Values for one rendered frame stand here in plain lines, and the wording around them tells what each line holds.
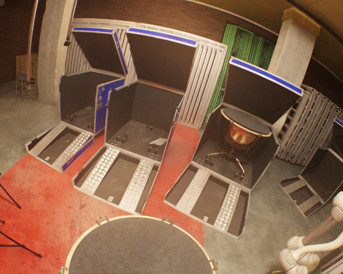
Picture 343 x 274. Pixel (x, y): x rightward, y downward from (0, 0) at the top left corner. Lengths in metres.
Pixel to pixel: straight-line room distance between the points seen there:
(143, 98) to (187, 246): 2.59
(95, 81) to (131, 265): 3.15
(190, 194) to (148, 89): 1.86
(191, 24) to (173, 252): 4.90
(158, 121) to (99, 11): 4.14
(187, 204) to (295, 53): 3.12
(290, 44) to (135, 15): 4.04
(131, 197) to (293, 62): 3.38
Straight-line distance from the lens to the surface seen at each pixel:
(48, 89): 4.25
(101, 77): 3.35
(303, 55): 3.58
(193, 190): 2.23
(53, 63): 4.02
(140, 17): 5.26
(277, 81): 2.23
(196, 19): 5.05
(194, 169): 2.57
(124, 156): 2.42
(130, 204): 1.93
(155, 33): 2.08
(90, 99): 3.61
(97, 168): 2.21
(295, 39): 3.49
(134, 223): 0.91
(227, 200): 2.32
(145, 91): 3.00
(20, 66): 6.52
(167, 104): 2.95
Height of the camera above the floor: 1.60
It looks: 28 degrees down
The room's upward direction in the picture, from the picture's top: 17 degrees clockwise
